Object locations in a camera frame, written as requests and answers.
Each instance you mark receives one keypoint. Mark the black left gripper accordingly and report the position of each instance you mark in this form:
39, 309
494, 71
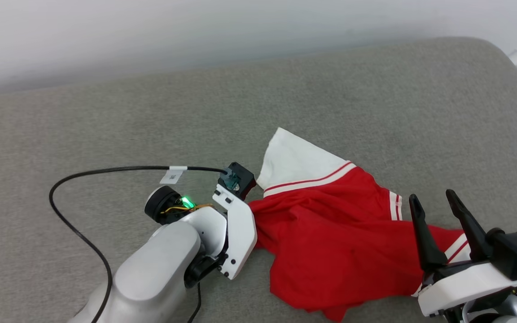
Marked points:
164, 204

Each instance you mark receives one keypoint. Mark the red and white shirt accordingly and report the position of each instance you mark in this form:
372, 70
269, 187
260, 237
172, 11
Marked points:
330, 233

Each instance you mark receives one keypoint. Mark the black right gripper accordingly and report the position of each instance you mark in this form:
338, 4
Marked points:
442, 272

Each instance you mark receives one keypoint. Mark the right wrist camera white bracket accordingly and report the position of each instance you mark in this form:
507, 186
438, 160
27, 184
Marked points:
465, 287

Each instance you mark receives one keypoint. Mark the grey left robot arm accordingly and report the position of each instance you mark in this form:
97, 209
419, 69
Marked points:
151, 278

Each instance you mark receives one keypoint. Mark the grey fabric sofa seat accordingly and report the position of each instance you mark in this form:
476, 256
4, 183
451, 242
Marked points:
106, 125

